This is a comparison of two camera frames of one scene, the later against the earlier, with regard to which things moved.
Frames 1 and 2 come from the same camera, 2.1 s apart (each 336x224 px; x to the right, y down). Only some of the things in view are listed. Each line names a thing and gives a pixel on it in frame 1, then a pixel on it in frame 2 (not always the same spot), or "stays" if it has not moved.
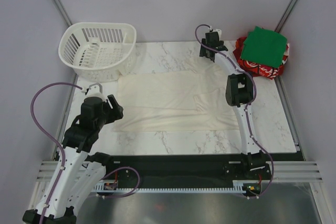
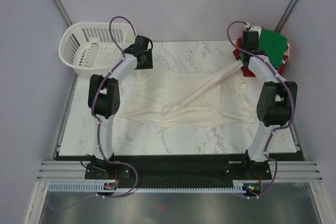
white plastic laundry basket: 101,52 stays
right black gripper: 202,52 -> 239,53
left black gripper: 116,112 -> 148,64
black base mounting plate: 172,171 stays
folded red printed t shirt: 257,69 stays
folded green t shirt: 264,46 stays
